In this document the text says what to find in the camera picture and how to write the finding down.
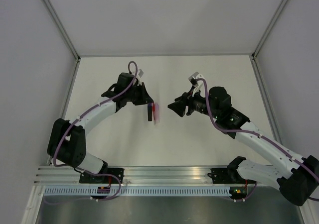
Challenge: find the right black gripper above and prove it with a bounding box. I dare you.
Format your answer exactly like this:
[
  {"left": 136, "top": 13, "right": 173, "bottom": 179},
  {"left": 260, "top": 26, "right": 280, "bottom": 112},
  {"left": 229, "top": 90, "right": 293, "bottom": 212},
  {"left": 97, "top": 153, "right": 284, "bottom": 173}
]
[{"left": 167, "top": 86, "right": 220, "bottom": 119}]

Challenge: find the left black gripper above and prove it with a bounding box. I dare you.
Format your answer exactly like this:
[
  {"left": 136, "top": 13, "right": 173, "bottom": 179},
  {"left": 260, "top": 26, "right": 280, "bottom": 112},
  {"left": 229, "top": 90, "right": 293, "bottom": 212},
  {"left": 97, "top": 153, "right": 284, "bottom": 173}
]
[{"left": 126, "top": 83, "right": 153, "bottom": 107}]

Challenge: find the black purple-tip marker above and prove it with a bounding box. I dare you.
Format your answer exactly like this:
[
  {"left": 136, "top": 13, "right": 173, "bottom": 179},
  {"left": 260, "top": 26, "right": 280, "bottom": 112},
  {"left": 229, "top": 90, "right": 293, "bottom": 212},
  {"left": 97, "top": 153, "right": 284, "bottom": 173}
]
[{"left": 147, "top": 103, "right": 153, "bottom": 121}]

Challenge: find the red gel pen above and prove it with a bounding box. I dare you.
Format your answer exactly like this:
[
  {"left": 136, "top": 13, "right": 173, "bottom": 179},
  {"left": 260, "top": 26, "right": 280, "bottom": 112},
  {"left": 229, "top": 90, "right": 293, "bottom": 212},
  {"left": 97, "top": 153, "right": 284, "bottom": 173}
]
[{"left": 152, "top": 103, "right": 159, "bottom": 124}]

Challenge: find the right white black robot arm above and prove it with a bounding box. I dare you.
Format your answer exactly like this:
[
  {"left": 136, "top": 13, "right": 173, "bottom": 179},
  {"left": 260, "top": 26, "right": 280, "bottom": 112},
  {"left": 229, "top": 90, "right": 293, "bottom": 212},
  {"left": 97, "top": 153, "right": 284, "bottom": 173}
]
[{"left": 167, "top": 87, "right": 319, "bottom": 207}]

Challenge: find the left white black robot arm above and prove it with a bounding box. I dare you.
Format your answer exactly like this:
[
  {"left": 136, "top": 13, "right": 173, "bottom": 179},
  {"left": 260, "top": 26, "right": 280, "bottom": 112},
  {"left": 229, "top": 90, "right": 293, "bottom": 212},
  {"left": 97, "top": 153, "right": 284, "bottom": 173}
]
[{"left": 47, "top": 69, "right": 154, "bottom": 183}]

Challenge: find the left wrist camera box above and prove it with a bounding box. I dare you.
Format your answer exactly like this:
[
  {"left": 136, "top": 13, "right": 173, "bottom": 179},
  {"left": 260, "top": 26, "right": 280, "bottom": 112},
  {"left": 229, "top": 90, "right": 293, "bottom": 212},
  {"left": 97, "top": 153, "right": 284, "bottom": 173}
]
[{"left": 133, "top": 69, "right": 144, "bottom": 86}]

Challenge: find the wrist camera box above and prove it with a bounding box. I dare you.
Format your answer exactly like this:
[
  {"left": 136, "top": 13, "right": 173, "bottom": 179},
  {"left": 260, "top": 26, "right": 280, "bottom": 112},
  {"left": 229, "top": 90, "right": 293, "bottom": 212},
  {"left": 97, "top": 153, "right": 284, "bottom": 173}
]
[
  {"left": 133, "top": 69, "right": 144, "bottom": 86},
  {"left": 188, "top": 72, "right": 204, "bottom": 96}
]

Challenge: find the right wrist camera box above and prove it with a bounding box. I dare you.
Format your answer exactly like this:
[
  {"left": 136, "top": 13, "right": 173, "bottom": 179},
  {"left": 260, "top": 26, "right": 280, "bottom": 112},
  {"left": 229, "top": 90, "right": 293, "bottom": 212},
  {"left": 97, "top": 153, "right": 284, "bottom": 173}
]
[{"left": 188, "top": 72, "right": 204, "bottom": 96}]

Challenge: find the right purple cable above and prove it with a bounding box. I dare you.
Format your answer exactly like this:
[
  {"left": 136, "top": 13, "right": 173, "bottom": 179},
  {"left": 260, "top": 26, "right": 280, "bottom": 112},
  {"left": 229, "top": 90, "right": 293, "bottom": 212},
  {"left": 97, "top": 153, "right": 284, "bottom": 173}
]
[{"left": 195, "top": 77, "right": 319, "bottom": 201}]

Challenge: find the purple cable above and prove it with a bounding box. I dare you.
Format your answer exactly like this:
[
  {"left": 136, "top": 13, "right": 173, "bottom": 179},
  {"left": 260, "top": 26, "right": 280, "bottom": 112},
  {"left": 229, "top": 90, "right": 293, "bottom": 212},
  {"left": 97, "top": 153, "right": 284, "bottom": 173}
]
[
  {"left": 195, "top": 77, "right": 319, "bottom": 201},
  {"left": 52, "top": 61, "right": 139, "bottom": 200}
]

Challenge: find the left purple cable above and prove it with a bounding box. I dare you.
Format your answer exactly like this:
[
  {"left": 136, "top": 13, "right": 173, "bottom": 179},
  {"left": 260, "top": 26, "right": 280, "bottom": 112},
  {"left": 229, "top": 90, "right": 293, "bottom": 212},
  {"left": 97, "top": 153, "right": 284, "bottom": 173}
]
[{"left": 52, "top": 61, "right": 139, "bottom": 200}]

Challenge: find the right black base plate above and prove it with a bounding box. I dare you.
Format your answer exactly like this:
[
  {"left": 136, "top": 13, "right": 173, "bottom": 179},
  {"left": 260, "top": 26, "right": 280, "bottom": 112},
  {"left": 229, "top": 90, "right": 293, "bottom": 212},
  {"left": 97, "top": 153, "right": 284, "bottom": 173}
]
[{"left": 207, "top": 168, "right": 246, "bottom": 184}]

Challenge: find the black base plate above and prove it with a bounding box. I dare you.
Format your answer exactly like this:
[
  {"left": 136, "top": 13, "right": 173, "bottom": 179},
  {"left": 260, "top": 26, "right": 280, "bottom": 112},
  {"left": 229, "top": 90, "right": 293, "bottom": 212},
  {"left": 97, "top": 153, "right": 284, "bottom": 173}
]
[
  {"left": 207, "top": 168, "right": 246, "bottom": 184},
  {"left": 79, "top": 168, "right": 124, "bottom": 185}
]

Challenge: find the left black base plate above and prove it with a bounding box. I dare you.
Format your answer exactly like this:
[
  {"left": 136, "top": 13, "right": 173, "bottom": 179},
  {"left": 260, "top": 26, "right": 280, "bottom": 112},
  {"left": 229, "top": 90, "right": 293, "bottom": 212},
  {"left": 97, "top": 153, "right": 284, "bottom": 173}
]
[{"left": 79, "top": 168, "right": 124, "bottom": 185}]

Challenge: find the aluminium mounting rail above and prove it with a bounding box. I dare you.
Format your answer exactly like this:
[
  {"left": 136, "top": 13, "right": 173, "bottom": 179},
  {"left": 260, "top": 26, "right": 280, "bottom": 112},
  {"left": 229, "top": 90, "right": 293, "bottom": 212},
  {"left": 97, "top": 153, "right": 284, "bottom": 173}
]
[{"left": 33, "top": 166, "right": 213, "bottom": 186}]

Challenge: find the white slotted cable duct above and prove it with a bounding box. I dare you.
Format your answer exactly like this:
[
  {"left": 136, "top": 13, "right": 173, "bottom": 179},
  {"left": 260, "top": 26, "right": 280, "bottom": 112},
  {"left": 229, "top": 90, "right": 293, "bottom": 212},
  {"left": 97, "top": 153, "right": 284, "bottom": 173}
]
[{"left": 44, "top": 186, "right": 231, "bottom": 197}]

